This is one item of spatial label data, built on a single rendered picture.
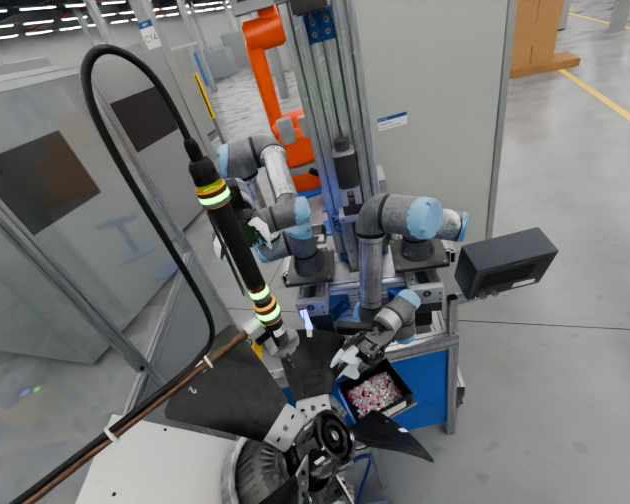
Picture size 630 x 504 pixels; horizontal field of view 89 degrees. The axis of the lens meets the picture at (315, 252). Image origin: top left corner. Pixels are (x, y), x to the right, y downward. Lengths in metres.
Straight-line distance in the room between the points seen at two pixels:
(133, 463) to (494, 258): 1.11
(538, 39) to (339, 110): 7.50
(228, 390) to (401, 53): 2.10
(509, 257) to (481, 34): 1.68
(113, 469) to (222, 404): 0.25
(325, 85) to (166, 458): 1.23
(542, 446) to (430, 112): 2.04
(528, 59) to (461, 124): 6.12
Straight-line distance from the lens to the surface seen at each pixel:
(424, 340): 1.40
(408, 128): 2.47
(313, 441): 0.80
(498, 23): 2.61
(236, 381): 0.79
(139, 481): 0.92
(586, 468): 2.24
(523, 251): 1.21
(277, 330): 0.64
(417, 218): 0.91
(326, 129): 1.36
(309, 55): 1.32
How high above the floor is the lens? 1.98
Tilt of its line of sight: 35 degrees down
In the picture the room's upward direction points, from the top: 16 degrees counter-clockwise
